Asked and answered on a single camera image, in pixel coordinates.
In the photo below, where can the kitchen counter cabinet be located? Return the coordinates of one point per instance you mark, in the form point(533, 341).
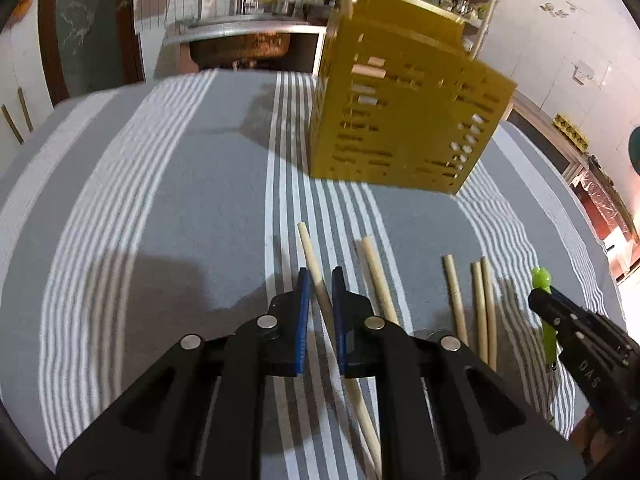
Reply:
point(590, 180)

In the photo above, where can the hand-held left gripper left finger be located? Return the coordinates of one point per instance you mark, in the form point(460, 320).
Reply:
point(301, 320)

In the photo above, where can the wall hooks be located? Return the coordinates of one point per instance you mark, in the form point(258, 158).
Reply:
point(557, 10)

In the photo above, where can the steel kitchen sink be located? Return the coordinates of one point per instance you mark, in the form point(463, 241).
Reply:
point(240, 35)

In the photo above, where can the green plastic utensil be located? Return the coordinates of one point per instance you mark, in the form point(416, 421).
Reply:
point(541, 279)

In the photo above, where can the white wall socket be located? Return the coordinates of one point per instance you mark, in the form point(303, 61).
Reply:
point(590, 74)

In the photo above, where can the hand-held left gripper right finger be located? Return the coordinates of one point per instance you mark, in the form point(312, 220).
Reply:
point(340, 320)

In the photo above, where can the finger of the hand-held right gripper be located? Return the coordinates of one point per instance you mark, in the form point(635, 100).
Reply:
point(595, 375)
point(565, 310)

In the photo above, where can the green round wall board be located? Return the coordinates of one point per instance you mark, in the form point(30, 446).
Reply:
point(635, 150)

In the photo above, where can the thin wooden sticks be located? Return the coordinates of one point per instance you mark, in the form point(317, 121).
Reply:
point(24, 110)

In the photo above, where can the yellow egg carton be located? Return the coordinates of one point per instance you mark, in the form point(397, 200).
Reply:
point(570, 130)

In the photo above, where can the brown framed glass door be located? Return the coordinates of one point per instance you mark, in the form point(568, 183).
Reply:
point(90, 25)

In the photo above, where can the yellow slotted utensil holder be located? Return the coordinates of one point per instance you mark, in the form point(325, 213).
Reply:
point(400, 110)

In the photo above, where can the grey white striped tablecloth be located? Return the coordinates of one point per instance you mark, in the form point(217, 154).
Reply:
point(175, 210)

